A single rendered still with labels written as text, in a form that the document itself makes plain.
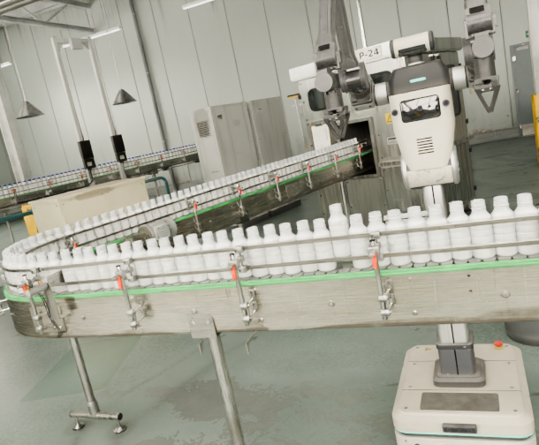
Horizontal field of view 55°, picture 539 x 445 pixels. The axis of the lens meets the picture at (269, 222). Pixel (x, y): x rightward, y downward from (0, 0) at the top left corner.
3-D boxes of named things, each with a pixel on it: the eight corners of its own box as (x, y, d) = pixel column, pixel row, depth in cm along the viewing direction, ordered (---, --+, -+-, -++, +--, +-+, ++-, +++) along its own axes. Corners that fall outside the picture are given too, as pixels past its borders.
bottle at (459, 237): (459, 262, 147) (451, 206, 144) (448, 257, 153) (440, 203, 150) (478, 257, 148) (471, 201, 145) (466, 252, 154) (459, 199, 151)
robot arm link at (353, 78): (365, 76, 205) (352, 79, 207) (358, 62, 196) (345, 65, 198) (366, 96, 203) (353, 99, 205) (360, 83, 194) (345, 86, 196)
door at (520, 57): (519, 138, 1207) (509, 45, 1168) (519, 137, 1215) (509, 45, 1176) (568, 130, 1168) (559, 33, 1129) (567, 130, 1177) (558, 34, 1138)
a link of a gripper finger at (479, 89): (502, 109, 152) (498, 77, 150) (504, 110, 145) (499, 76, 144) (477, 114, 154) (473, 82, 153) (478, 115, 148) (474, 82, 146)
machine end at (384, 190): (384, 212, 708) (360, 63, 671) (482, 207, 625) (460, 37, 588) (322, 247, 590) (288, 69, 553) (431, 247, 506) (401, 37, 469)
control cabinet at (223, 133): (247, 219, 867) (223, 104, 831) (270, 218, 834) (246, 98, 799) (214, 233, 806) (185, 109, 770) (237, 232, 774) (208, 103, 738)
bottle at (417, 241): (436, 258, 154) (428, 205, 151) (424, 265, 151) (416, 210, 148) (419, 257, 159) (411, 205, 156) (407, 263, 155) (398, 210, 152)
